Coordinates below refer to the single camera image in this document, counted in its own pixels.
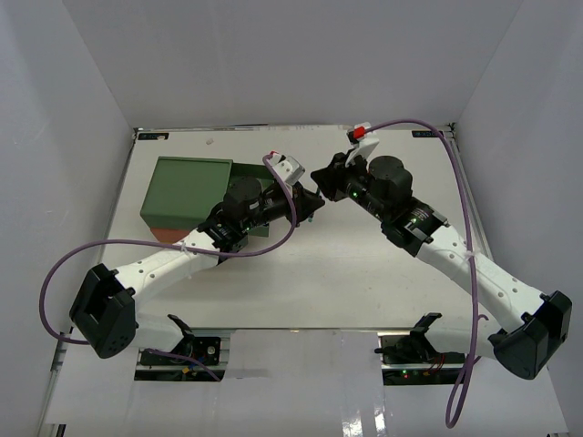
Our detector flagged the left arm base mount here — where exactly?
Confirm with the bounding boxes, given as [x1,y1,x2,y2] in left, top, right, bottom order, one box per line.
[134,334,230,382]

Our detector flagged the right black corner label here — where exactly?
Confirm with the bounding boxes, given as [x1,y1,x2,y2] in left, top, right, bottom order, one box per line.
[411,130,444,138]

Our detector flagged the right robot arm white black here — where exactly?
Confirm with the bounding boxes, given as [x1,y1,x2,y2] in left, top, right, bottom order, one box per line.
[311,153,572,380]

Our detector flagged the green drawer cabinet box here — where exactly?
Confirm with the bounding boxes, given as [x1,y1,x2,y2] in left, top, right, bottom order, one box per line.
[140,157,232,243]

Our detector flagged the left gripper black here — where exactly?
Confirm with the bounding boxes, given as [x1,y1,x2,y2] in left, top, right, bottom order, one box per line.
[242,183,325,233]

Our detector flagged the black corner label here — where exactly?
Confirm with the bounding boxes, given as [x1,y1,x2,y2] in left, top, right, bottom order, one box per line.
[411,130,444,138]
[137,132,169,141]

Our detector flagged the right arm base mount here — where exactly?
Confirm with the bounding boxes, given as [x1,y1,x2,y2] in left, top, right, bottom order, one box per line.
[374,331,465,386]

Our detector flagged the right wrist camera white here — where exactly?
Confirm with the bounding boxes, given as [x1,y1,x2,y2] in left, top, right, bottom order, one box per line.
[345,123,380,168]

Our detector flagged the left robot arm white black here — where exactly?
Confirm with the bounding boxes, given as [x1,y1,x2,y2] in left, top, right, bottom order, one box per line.
[69,177,324,363]

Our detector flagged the green pen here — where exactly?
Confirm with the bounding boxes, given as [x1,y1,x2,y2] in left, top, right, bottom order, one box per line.
[308,188,321,223]

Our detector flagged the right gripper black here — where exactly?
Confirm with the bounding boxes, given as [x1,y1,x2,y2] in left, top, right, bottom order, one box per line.
[312,149,390,222]

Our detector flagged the left black corner label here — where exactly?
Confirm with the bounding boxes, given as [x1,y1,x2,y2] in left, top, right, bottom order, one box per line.
[137,132,169,141]

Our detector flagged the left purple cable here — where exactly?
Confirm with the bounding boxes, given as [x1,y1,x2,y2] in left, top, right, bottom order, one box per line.
[38,157,300,382]

